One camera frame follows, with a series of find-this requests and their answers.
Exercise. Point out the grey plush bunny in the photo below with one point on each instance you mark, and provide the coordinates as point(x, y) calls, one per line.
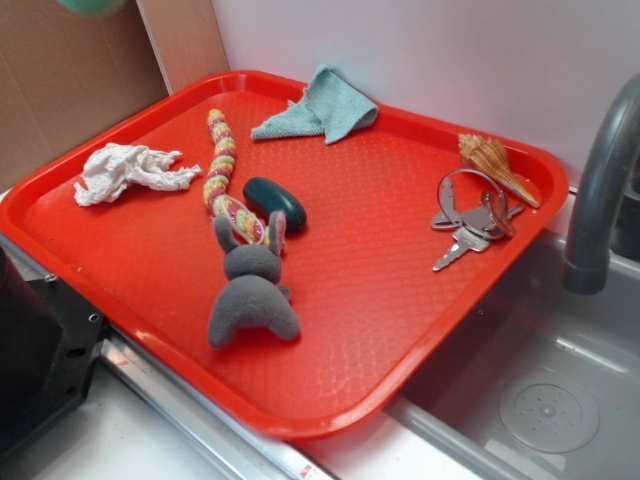
point(254, 296)

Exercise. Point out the green dimpled ball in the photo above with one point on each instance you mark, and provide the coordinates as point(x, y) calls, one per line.
point(93, 8)

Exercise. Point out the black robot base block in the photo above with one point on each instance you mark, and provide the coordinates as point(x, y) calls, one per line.
point(50, 339)

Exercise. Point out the red plastic tray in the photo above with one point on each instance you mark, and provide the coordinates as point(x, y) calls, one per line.
point(371, 306)

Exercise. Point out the dark green oval soap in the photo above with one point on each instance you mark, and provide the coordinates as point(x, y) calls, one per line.
point(268, 197)

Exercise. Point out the teal folded cloth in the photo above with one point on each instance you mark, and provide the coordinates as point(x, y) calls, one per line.
point(329, 107)

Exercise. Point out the silver key bunch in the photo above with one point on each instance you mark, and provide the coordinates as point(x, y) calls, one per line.
point(475, 229)

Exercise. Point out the brown spiral seashell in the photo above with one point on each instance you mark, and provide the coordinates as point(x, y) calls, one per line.
point(489, 156)

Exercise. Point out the crumpled white tissue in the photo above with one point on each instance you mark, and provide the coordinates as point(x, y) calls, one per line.
point(111, 170)

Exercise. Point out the grey plastic sink basin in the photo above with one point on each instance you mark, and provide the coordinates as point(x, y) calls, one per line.
point(536, 382)

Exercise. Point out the grey sink faucet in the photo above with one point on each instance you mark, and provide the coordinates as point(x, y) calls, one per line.
point(605, 216)

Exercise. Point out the brown cardboard panel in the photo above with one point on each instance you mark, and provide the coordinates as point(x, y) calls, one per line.
point(66, 78)

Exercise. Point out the colourful braided rope toy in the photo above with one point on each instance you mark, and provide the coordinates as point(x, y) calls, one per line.
point(243, 222)

